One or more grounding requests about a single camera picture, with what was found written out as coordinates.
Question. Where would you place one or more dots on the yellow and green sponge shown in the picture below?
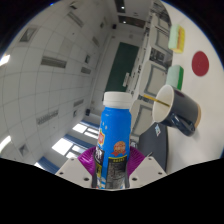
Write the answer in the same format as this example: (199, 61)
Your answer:
(176, 38)

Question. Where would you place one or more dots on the green chalkboard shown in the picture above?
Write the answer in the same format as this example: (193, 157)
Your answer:
(123, 66)

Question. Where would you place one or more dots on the dark transom window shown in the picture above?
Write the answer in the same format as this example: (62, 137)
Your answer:
(132, 21)

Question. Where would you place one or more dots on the flat round red coaster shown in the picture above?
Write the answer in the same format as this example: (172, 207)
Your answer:
(200, 63)

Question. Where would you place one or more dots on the group of classroom desks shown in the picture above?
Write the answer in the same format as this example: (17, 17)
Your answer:
(158, 40)

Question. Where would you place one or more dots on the thin wooden stick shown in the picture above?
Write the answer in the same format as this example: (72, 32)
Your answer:
(156, 100)

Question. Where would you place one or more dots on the dark blue mug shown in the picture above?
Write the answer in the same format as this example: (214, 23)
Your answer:
(181, 111)

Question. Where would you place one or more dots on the group of tall windows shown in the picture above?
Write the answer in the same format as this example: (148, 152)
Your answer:
(61, 146)

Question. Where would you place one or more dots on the dark door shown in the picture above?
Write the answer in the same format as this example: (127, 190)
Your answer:
(120, 6)

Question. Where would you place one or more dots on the bunch of keys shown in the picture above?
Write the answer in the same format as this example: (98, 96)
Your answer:
(157, 130)

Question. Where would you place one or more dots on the black wall speaker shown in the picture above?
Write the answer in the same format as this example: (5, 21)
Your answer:
(88, 112)
(114, 26)

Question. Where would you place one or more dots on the blue drink bottle white cap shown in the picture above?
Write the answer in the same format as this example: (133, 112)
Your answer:
(115, 136)

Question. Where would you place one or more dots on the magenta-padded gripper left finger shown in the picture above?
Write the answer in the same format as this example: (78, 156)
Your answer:
(74, 171)

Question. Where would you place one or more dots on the group of classroom chairs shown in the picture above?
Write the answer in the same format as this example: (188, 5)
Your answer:
(155, 78)

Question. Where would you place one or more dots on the group of blue curtains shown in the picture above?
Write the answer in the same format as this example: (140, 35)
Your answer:
(46, 165)

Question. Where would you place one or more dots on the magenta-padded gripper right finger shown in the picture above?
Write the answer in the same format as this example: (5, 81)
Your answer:
(146, 170)

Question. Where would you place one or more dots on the group of ceiling lights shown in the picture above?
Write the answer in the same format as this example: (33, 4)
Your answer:
(53, 61)

